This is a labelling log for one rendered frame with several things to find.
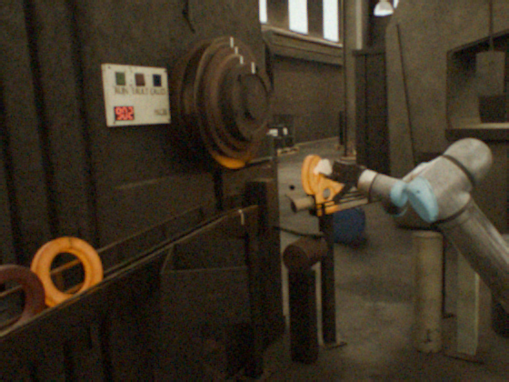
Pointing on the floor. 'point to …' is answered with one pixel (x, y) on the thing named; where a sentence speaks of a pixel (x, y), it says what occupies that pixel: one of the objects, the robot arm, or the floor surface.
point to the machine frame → (114, 168)
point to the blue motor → (349, 226)
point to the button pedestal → (467, 318)
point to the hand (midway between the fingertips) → (313, 169)
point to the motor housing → (304, 296)
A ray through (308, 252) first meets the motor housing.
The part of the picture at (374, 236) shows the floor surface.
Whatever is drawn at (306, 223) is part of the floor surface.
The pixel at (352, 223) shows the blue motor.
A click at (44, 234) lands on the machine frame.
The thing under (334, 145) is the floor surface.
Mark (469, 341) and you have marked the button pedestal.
